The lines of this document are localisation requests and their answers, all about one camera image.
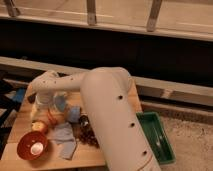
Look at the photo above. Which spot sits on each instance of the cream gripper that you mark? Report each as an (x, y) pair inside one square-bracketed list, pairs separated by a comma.
[(37, 110)]

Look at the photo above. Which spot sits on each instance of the orange red pepper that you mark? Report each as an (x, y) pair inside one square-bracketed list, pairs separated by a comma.
[(52, 120)]

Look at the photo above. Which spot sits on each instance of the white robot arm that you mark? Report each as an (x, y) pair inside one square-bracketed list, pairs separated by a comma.
[(104, 93)]

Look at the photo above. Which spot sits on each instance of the red bowl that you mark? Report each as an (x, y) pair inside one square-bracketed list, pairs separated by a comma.
[(25, 143)]

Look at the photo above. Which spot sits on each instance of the black rectangular block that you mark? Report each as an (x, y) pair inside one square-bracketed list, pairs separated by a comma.
[(31, 98)]

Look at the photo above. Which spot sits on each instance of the yellow red apple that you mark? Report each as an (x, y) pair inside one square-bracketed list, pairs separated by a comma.
[(40, 126)]

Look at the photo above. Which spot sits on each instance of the blue round sponge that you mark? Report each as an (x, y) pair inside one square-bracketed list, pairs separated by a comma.
[(60, 103)]

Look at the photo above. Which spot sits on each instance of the wooden table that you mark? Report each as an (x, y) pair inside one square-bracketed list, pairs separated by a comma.
[(85, 156)]

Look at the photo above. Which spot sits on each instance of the blue object beside table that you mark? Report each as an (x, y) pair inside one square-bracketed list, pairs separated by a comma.
[(19, 95)]

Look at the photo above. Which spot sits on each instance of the grey blue cloth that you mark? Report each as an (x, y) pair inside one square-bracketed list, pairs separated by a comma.
[(63, 134)]

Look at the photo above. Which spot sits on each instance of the white egg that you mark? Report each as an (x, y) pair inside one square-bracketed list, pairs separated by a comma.
[(37, 148)]

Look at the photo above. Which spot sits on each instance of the small black clip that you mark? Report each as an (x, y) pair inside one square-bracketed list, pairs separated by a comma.
[(83, 120)]

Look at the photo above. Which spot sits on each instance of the green plastic tray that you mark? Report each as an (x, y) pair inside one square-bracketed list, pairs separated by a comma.
[(156, 136)]

